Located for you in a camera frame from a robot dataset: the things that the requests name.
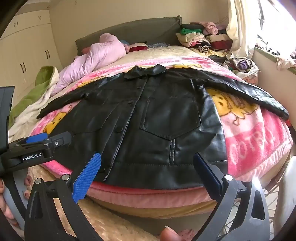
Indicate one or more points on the cream curtain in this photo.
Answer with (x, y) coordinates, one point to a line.
(240, 30)

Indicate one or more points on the window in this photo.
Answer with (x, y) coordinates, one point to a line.
(279, 16)

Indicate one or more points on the teal knitted hat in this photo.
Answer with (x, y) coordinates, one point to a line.
(124, 44)

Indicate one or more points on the patterned cloth heap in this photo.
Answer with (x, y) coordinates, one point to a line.
(277, 55)

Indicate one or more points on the olive green headboard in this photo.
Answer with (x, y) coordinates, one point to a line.
(138, 31)

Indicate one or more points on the black leather jacket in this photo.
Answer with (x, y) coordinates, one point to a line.
(161, 129)

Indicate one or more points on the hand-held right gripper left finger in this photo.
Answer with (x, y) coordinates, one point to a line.
(86, 178)

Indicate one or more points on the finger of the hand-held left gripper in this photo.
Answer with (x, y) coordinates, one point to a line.
(60, 139)
(34, 138)

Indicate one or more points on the plastic bag of clothes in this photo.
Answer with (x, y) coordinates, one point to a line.
(242, 66)

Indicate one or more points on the pile of folded clothes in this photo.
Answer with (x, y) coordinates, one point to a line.
(203, 39)

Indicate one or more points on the person's right hand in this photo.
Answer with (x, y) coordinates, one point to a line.
(170, 235)

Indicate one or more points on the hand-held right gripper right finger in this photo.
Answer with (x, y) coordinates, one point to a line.
(209, 175)

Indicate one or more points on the green and white blanket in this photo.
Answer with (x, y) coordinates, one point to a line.
(44, 78)

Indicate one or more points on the beige quilted bedspread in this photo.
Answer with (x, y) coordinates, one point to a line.
(150, 55)

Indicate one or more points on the light pink padded coat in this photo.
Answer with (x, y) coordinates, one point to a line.
(97, 58)

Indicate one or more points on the pink cartoon printed blanket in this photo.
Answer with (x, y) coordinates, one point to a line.
(249, 139)

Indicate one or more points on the person's left hand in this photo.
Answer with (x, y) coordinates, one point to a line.
(5, 206)

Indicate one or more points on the red garment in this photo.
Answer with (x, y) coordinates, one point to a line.
(138, 48)

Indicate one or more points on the cream wardrobe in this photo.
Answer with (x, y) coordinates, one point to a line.
(27, 51)

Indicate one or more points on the beige fluffy cloth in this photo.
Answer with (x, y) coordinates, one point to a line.
(111, 222)

